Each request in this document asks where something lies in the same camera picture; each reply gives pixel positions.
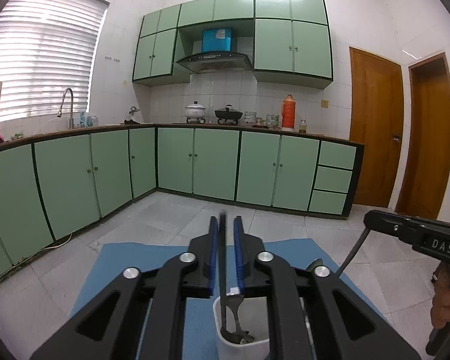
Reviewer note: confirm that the glass jar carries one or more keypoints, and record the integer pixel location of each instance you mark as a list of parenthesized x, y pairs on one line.
[(303, 126)]

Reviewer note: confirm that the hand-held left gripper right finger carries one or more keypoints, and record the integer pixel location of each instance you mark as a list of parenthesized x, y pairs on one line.
[(239, 262)]

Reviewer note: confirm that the blue tablecloth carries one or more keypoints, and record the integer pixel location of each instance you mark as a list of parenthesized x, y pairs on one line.
[(135, 257)]

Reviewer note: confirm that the person's right hand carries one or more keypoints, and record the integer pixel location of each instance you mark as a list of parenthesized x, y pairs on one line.
[(444, 303)]

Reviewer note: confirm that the black wok with lid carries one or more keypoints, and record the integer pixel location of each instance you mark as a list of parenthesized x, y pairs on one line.
[(228, 113)]

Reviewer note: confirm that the wooden door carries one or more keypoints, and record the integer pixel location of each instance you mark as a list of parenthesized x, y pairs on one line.
[(427, 138), (375, 127)]

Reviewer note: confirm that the metal kitchen faucet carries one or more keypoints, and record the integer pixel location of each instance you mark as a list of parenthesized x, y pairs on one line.
[(70, 108)]

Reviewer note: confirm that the white cooking pot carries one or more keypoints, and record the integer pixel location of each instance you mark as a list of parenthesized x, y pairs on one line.
[(195, 110)]

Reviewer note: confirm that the green cabinets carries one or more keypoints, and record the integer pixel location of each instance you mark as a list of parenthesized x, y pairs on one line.
[(213, 161), (307, 48)]

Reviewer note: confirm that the blue box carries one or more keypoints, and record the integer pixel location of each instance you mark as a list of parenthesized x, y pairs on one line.
[(216, 40)]

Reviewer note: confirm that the orange thermos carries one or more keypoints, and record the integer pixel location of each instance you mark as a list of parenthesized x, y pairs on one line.
[(288, 114)]

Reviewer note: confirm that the white window blinds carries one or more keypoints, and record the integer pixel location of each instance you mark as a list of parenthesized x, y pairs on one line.
[(41, 52)]

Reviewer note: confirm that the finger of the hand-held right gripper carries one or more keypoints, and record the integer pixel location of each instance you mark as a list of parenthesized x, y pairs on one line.
[(388, 222)]

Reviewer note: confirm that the stack of bowls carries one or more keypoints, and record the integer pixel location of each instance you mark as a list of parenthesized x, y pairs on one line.
[(249, 119)]

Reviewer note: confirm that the gas stove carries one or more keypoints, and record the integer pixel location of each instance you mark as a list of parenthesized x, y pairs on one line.
[(195, 120)]

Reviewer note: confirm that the white two-compartment utensil holder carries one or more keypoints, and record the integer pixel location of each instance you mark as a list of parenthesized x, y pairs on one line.
[(243, 350)]

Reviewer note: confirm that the patterned bowls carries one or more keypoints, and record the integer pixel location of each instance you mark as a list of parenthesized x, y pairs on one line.
[(272, 121)]

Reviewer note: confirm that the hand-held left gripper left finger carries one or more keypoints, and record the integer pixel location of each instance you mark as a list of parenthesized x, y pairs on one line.
[(213, 262)]

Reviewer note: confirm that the green lower cabinets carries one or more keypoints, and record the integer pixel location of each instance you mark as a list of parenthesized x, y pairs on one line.
[(213, 161)]

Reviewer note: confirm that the black range hood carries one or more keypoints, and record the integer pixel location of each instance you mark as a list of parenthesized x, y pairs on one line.
[(213, 62)]

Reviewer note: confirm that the metal kettle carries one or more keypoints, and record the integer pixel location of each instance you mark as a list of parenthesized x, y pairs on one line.
[(134, 113)]

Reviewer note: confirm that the green upper cabinets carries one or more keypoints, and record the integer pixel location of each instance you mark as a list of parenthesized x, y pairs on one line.
[(307, 48)]

